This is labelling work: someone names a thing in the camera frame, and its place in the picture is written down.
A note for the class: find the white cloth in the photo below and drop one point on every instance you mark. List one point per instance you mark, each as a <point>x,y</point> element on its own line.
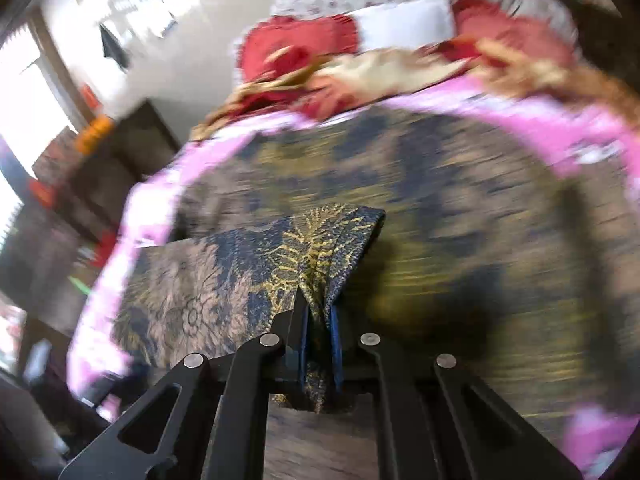
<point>405,22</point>

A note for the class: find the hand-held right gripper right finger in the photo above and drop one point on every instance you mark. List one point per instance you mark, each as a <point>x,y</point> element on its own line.
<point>336,355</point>

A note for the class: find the window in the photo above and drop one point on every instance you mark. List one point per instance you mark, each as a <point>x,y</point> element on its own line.
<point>30,100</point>

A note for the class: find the wall poster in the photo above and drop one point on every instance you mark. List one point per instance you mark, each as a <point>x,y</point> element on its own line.
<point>150,2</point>

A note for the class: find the red gold floral blanket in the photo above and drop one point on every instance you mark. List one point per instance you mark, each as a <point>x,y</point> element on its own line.
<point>300,55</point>

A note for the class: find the black wall hanging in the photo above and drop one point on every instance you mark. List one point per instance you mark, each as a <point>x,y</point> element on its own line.
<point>114,47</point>

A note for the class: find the brown blue patterned cloth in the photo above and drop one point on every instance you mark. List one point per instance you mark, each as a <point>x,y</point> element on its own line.
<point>450,220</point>

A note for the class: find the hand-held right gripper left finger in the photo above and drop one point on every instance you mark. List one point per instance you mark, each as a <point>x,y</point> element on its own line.
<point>302,355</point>

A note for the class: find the orange object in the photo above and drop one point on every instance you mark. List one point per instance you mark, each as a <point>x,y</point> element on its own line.
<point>95,132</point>

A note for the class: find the dark wooden cabinet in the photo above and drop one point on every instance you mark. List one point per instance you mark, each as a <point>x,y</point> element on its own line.
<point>130,160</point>

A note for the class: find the pink penguin blanket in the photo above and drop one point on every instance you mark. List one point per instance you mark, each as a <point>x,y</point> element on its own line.
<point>150,200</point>

